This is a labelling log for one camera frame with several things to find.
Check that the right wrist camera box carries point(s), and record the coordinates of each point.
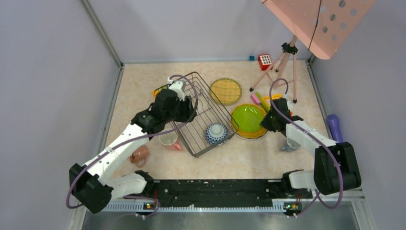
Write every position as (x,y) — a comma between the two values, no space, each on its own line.
(290,103)

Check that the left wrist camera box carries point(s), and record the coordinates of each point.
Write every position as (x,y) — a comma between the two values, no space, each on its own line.
(178,87)

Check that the pink toy brick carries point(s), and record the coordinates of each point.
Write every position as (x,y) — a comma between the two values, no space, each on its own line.
(255,99)

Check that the green plate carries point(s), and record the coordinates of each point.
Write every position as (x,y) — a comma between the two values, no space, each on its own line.
(248,117)

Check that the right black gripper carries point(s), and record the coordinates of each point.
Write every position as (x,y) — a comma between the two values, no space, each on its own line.
(265,123)

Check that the woven bamboo tray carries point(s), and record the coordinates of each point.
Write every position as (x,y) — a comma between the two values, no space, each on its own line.
(225,91)

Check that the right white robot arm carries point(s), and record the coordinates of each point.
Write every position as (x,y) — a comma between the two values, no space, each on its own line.
(335,164)

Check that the black wire dish rack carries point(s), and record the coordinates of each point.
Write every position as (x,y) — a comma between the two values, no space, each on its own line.
(208,112)

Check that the pink mug white inside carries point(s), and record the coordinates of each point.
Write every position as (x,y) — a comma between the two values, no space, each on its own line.
(170,141)

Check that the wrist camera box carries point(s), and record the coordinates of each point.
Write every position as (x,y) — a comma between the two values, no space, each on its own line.
(290,103)
(178,87)

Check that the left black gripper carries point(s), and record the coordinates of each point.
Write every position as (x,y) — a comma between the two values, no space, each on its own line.
(188,109)

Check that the green toy brick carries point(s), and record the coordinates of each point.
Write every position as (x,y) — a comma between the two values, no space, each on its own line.
(263,103)

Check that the red window toy block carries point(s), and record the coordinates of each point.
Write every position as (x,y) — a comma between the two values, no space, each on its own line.
(264,61)

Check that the orange patterned bowl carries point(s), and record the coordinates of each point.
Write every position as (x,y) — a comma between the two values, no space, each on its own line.
(216,133)

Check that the brown ceramic mug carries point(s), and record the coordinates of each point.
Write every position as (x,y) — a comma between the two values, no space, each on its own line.
(140,156)

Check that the yellow dotted plate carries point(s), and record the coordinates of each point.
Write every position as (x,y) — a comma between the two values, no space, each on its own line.
(242,134)

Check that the pink perforated board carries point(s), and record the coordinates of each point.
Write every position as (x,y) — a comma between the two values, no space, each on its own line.
(321,25)

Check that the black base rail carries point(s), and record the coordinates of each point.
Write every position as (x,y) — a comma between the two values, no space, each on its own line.
(263,195)

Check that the purple cylinder object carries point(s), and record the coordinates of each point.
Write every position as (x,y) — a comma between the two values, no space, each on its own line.
(333,124)

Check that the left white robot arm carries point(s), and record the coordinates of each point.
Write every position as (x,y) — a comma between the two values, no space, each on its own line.
(90,183)

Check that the yellow triangular toy frame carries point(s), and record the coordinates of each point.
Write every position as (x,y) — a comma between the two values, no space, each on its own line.
(273,97)

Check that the grey printed mug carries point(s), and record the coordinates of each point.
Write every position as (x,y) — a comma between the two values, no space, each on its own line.
(290,145)

